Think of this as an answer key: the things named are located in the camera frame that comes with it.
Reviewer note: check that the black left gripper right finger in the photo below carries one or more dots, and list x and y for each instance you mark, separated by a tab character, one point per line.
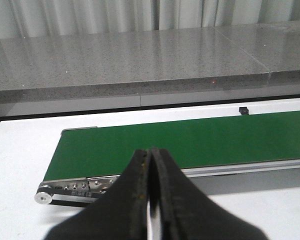
185	212

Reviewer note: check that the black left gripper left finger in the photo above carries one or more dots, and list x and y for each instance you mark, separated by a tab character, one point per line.
119	214

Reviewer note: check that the green conveyor belt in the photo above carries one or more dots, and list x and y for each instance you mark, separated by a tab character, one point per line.
104	151

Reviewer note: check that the small black connector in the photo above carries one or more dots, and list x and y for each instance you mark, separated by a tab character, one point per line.
243	110

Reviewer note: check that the left grey stone counter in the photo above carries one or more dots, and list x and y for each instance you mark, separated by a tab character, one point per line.
127	63

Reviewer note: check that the grey stone counter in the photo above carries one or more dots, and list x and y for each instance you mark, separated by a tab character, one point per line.
127	63
274	45

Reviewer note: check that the right grey stone counter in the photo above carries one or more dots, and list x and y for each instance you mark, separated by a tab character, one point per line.
274	45

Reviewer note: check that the grey pleated curtain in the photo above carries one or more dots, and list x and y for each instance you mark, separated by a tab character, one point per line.
37	18

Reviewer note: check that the aluminium conveyor side rail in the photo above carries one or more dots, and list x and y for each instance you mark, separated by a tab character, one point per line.
241	168

